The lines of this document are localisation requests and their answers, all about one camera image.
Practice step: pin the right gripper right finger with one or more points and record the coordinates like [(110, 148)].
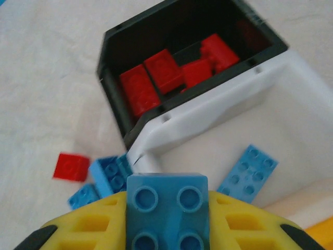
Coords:
[(247, 226)]

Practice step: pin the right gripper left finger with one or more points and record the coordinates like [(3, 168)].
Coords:
[(86, 226)]

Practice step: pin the blue lego brick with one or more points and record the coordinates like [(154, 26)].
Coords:
[(83, 195), (104, 177), (247, 174), (166, 216)]

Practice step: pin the red lego brick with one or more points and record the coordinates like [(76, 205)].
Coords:
[(219, 53), (140, 91), (164, 71), (70, 166), (196, 74)]

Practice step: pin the yellow plastic container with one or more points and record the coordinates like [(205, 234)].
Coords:
[(322, 231)]

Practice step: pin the white plastic container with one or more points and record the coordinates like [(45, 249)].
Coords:
[(208, 145)]

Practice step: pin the black plastic container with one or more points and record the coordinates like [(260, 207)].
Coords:
[(182, 26)]

